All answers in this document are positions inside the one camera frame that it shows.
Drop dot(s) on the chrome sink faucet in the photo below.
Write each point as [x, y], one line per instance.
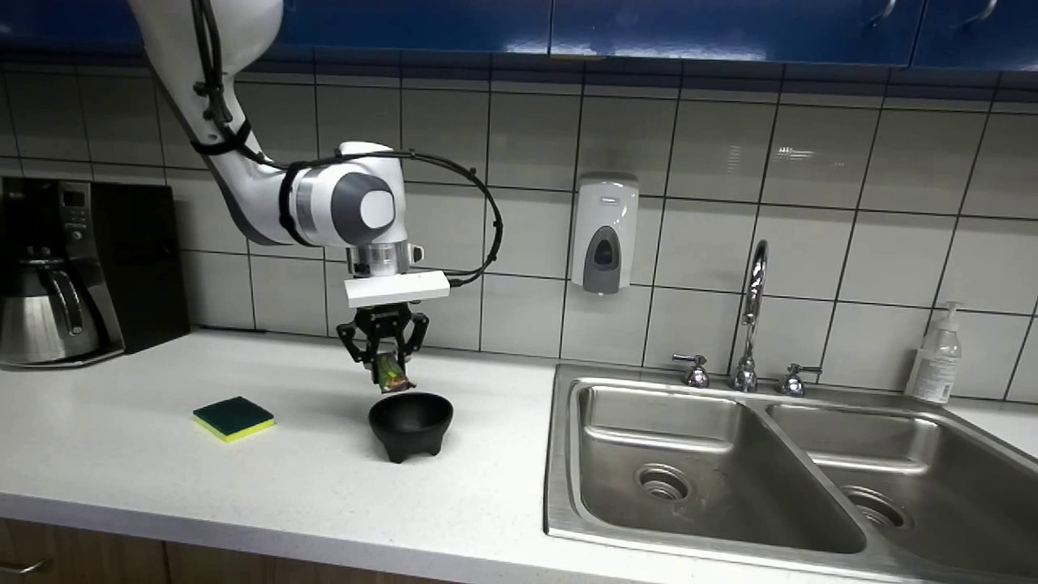
[745, 374]

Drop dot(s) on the black coffee maker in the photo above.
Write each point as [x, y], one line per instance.
[123, 231]

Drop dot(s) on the clear soap pump bottle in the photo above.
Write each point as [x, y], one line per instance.
[934, 362]

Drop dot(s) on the steel coffee carafe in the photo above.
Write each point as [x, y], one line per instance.
[52, 314]

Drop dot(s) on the black bowl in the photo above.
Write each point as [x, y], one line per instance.
[408, 422]

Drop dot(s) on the white wall soap dispenser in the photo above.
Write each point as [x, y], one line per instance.
[603, 235]

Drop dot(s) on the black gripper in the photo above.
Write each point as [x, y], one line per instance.
[383, 331]

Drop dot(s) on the stainless steel double sink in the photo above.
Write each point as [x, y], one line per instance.
[836, 484]

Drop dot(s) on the green yellow sponge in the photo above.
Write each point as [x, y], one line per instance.
[233, 421]

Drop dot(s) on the wooden lower cabinet drawer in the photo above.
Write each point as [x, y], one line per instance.
[68, 556]

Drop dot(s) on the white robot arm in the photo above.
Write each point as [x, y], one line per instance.
[349, 200]

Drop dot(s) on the blue upper cabinet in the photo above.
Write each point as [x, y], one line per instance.
[890, 35]

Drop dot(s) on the green granola bar packet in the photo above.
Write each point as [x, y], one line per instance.
[390, 374]

